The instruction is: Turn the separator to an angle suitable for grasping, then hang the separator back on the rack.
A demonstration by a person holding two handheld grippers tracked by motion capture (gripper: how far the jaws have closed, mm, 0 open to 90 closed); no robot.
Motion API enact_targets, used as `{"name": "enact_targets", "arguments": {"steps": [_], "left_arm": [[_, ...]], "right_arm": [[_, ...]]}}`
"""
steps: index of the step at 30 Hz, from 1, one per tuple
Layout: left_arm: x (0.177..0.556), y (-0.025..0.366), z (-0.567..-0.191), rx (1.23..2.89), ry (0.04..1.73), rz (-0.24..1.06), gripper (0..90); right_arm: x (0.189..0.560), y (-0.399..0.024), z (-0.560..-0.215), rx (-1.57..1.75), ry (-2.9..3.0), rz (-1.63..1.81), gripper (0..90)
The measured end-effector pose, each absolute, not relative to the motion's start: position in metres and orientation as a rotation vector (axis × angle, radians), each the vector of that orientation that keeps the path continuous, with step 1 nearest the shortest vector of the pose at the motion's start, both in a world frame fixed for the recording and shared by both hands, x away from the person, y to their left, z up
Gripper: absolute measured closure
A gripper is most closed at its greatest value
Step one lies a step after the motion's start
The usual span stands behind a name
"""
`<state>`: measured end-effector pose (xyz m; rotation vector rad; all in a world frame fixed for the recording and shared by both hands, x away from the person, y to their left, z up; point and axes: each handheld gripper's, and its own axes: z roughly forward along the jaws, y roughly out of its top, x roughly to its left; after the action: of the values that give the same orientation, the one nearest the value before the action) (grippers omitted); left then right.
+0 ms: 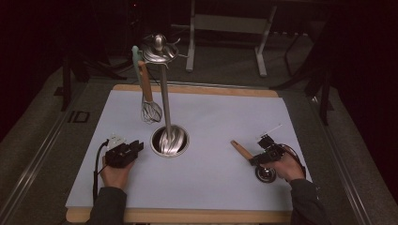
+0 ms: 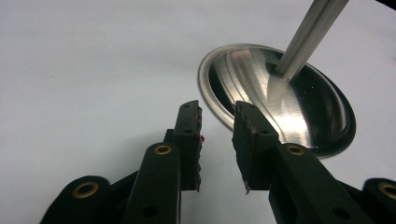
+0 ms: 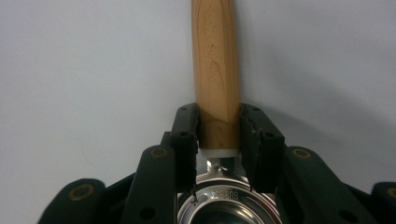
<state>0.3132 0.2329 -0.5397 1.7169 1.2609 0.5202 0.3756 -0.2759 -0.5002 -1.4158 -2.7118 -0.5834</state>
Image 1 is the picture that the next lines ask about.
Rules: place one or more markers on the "steel utensil rack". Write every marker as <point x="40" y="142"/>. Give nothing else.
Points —
<point x="165" y="103"/>

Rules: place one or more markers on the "person's right hand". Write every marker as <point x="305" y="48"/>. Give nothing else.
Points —
<point x="289" y="168"/>

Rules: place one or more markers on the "white table mat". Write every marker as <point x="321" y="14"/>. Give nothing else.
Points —
<point x="203" y="187"/>

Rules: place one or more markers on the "grey metal stand frame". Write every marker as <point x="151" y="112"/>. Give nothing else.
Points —
<point x="228" y="23"/>

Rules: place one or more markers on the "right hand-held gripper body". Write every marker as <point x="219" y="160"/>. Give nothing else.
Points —
<point x="270" y="151"/>

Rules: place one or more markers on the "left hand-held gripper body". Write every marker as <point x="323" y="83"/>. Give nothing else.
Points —
<point x="119" y="156"/>

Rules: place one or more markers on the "black stand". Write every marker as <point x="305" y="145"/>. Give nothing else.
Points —
<point x="66" y="84"/>
<point x="325" y="100"/>

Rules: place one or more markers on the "metal floor rail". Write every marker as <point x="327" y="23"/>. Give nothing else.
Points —
<point x="344" y="168"/>
<point x="39" y="153"/>

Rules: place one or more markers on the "person's left hand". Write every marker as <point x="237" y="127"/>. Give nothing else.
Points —
<point x="115" y="176"/>

